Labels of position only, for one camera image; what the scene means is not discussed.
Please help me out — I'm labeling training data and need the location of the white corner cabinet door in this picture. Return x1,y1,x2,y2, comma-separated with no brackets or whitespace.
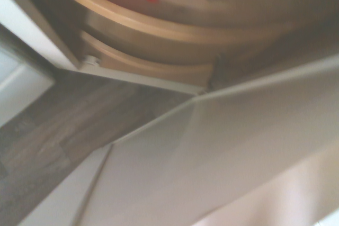
18,53,339,226

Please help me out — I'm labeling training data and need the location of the wooden lazy susan shelf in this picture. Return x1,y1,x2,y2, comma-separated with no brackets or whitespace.
79,30,216,89
52,0,339,46

